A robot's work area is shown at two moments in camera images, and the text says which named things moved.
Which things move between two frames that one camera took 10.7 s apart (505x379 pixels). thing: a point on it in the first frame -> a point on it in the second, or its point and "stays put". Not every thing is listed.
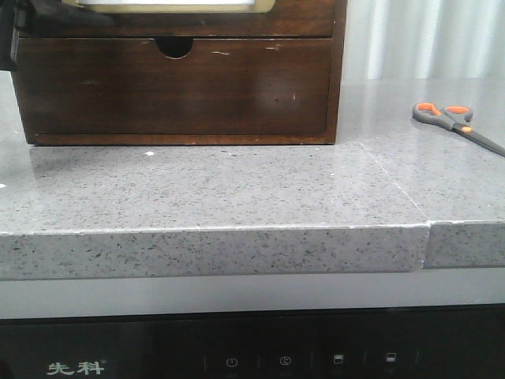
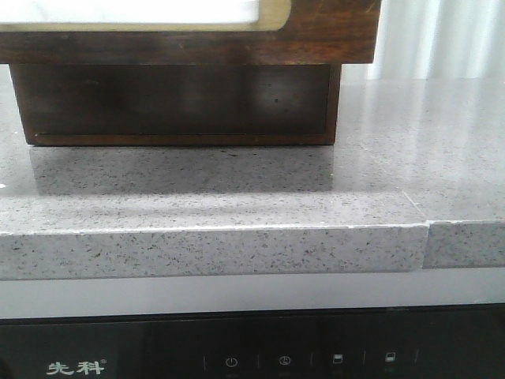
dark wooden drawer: [286, 19] -> [317, 32]
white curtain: [424, 39] stays put
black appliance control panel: [464, 342] stays put
